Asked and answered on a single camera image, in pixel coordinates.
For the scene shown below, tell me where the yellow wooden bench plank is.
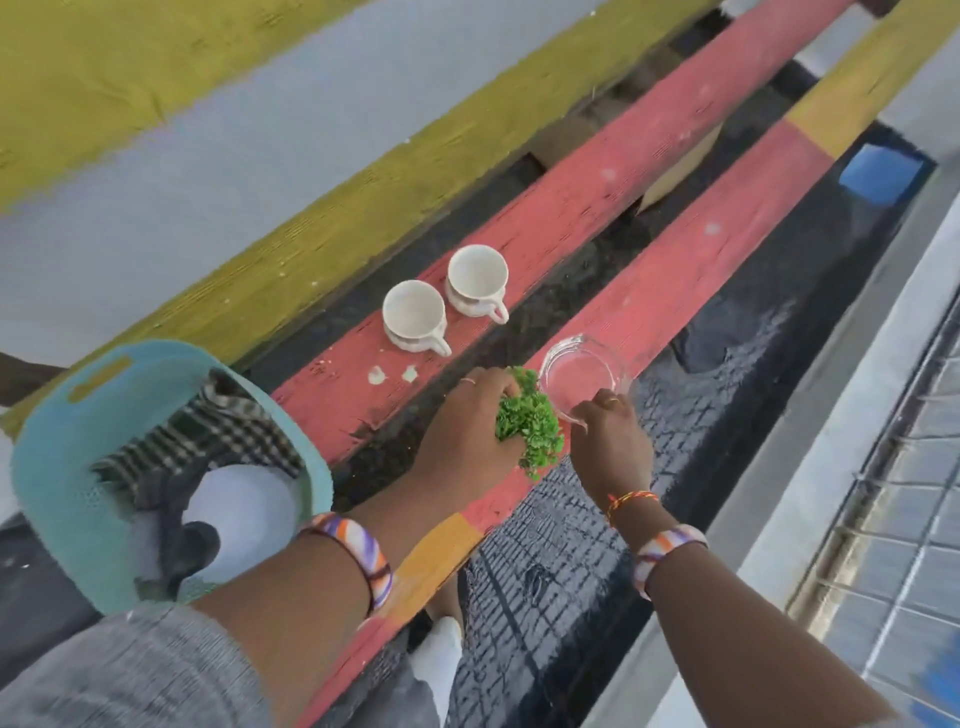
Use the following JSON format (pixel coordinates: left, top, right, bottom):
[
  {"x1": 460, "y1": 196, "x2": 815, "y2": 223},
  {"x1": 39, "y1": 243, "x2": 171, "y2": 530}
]
[{"x1": 0, "y1": 0, "x2": 723, "y2": 440}]

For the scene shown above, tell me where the white ceramic cup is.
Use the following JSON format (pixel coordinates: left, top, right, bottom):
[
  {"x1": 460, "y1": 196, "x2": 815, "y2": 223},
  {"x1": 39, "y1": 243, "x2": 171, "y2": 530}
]
[
  {"x1": 445, "y1": 244, "x2": 512, "y2": 326},
  {"x1": 381, "y1": 279, "x2": 454, "y2": 359}
]

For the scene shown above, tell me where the grey knit garment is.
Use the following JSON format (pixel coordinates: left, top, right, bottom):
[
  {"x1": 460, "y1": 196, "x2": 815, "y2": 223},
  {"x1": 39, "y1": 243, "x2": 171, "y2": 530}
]
[{"x1": 0, "y1": 602, "x2": 276, "y2": 728}]

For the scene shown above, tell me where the person's right hand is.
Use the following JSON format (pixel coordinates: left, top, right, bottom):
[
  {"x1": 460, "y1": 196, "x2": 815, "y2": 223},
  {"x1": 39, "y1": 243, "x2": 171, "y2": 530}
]
[{"x1": 570, "y1": 388, "x2": 656, "y2": 511}]

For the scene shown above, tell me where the red wooden bench plank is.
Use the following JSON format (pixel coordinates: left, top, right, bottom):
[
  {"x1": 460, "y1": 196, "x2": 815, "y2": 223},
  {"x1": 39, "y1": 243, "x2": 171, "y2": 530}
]
[{"x1": 270, "y1": 0, "x2": 858, "y2": 468}]

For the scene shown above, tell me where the clear glass cup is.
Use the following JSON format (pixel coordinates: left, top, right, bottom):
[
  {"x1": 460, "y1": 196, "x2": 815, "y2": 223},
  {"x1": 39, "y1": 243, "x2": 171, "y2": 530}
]
[{"x1": 537, "y1": 333, "x2": 633, "y2": 433}]

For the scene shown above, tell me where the striped orange purple wristband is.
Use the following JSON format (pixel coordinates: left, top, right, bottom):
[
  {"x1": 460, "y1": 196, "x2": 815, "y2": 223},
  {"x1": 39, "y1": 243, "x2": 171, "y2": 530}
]
[
  {"x1": 631, "y1": 523, "x2": 711, "y2": 602},
  {"x1": 297, "y1": 512, "x2": 396, "y2": 618}
]

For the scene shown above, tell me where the white shoe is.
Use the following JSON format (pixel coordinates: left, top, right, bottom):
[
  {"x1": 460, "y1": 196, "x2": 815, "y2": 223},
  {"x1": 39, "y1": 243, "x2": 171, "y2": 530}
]
[{"x1": 408, "y1": 615, "x2": 465, "y2": 728}]

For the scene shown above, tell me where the teal plastic basket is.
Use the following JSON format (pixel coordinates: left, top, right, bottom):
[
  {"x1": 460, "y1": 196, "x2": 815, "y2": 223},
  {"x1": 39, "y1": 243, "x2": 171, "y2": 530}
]
[{"x1": 9, "y1": 339, "x2": 335, "y2": 618}]

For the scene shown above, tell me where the red and yellow bench plank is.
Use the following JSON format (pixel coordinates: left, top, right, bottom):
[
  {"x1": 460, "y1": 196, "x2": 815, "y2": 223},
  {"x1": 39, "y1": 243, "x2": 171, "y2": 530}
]
[{"x1": 296, "y1": 0, "x2": 960, "y2": 728}]

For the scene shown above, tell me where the person's left hand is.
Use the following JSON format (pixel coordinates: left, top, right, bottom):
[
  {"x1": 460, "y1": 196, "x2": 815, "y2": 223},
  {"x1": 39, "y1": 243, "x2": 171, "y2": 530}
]
[{"x1": 412, "y1": 366, "x2": 526, "y2": 504}]

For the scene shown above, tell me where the black white checkered cloth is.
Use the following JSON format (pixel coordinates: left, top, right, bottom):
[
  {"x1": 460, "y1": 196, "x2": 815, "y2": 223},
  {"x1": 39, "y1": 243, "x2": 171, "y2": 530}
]
[{"x1": 90, "y1": 371, "x2": 306, "y2": 498}]

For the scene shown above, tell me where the orange thread bracelet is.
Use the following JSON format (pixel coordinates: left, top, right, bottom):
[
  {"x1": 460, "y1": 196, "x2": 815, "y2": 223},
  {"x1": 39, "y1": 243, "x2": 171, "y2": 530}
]
[{"x1": 605, "y1": 490, "x2": 662, "y2": 528}]

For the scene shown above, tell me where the metal wire fence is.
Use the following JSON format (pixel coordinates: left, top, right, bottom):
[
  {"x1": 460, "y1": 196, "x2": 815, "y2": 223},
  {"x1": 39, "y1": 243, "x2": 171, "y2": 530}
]
[{"x1": 786, "y1": 296, "x2": 960, "y2": 728}]

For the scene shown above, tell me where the person's left forearm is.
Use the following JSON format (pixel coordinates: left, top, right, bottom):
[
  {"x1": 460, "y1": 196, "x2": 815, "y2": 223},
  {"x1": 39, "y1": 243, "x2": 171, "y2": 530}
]
[{"x1": 191, "y1": 468, "x2": 511, "y2": 728}]

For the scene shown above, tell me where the green herb bunch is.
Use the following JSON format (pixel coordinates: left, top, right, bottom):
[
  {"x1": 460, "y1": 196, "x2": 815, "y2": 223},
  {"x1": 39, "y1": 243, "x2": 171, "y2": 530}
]
[{"x1": 493, "y1": 366, "x2": 566, "y2": 483}]

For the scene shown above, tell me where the person's right forearm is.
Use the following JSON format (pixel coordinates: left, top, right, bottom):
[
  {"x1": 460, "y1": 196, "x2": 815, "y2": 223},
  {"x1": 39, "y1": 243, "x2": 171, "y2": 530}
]
[{"x1": 607, "y1": 491, "x2": 897, "y2": 728}]

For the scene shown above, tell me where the blue plastic object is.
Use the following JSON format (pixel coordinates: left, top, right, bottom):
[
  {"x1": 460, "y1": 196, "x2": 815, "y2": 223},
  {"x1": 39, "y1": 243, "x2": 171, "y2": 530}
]
[{"x1": 837, "y1": 141, "x2": 926, "y2": 208}]

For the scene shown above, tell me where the beige board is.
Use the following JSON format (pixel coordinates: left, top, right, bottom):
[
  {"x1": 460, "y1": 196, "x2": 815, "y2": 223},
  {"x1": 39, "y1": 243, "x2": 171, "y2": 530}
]
[{"x1": 636, "y1": 122, "x2": 726, "y2": 216}]

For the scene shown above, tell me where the black cloth item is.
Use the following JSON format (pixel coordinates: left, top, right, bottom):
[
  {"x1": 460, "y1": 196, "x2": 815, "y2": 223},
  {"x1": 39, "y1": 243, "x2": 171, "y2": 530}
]
[{"x1": 133, "y1": 468, "x2": 223, "y2": 603}]

